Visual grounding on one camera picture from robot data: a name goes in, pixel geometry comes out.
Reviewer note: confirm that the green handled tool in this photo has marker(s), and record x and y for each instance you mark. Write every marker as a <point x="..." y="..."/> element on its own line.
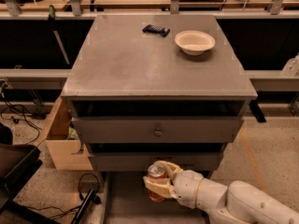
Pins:
<point x="52" y="19"/>

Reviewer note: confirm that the white paper bowl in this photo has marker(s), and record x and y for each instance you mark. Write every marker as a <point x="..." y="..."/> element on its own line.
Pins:
<point x="194" y="43"/>

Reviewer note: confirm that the black bar on floor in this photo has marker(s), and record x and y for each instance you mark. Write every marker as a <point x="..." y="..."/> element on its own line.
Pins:
<point x="91" y="197"/>

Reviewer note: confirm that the metal railing frame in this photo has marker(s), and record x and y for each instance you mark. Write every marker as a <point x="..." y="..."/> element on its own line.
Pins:
<point x="85" y="9"/>

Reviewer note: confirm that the grey middle drawer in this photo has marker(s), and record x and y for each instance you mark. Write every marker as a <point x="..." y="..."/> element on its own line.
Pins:
<point x="134" y="161"/>

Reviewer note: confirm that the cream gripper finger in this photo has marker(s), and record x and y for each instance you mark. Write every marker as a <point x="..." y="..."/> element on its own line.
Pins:
<point x="171" y="168"/>
<point x="160" y="186"/>

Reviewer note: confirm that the black chair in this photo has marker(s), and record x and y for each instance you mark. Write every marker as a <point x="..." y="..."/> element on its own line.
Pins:
<point x="18" y="163"/>

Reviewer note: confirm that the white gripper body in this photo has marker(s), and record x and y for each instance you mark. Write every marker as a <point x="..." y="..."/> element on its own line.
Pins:
<point x="187" y="186"/>

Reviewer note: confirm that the dark blue snack bag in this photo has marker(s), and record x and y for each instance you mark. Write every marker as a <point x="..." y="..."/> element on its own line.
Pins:
<point x="154" y="29"/>

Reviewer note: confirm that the grey drawer cabinet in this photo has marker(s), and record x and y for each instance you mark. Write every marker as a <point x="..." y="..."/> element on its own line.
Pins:
<point x="123" y="73"/>

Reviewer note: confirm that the red coke can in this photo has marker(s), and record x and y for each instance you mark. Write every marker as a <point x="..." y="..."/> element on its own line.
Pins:
<point x="156" y="172"/>

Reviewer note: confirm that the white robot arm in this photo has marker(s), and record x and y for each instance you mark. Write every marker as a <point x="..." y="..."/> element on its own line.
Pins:
<point x="239" y="203"/>

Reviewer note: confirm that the open grey bottom drawer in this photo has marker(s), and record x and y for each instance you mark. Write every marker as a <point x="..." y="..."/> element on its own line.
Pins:
<point x="126" y="201"/>

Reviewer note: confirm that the grey top drawer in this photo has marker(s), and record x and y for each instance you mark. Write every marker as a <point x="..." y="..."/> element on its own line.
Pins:
<point x="203" y="130"/>

